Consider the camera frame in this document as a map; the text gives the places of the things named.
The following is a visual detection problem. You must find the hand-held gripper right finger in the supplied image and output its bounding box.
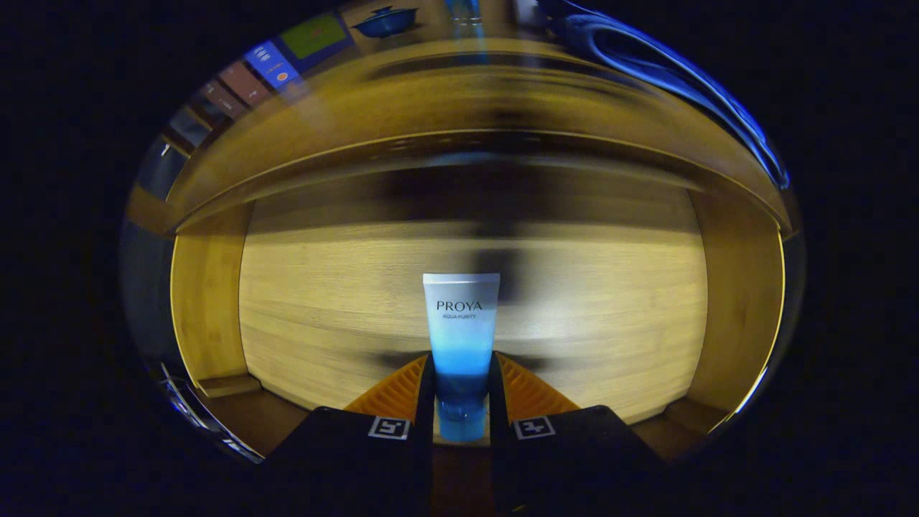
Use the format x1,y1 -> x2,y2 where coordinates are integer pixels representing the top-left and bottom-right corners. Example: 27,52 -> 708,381
488,350 -> 668,517

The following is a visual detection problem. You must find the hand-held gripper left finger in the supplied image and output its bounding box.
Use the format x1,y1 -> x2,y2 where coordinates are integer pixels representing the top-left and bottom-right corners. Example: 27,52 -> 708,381
258,352 -> 437,517

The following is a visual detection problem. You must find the wooden drawer with black knob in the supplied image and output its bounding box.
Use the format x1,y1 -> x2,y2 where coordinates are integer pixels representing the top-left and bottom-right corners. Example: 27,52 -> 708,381
170,169 -> 785,460

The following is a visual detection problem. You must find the white and blue cosmetic tube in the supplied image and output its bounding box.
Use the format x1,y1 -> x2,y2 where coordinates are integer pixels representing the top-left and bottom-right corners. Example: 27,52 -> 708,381
422,273 -> 501,442

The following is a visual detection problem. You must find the wooden cabinet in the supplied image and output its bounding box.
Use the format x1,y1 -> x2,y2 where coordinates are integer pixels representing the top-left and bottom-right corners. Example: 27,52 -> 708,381
126,0 -> 801,238

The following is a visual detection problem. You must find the wooden countertop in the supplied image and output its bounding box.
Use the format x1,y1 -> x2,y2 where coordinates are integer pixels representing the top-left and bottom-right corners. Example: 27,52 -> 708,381
165,32 -> 790,230

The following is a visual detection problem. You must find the dark brown book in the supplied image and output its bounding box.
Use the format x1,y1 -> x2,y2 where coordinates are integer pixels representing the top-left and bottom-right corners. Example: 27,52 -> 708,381
195,79 -> 251,119

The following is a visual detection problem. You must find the blue folded towel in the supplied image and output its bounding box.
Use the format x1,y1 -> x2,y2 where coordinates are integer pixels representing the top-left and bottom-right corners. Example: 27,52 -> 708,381
553,4 -> 790,189

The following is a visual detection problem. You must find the reddish brown book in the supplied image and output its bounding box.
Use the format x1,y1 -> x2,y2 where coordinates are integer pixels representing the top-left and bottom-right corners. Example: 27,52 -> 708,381
218,61 -> 272,107

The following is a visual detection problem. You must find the blue lidded teacup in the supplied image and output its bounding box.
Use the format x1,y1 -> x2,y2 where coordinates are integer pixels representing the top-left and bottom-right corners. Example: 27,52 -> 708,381
350,6 -> 419,38

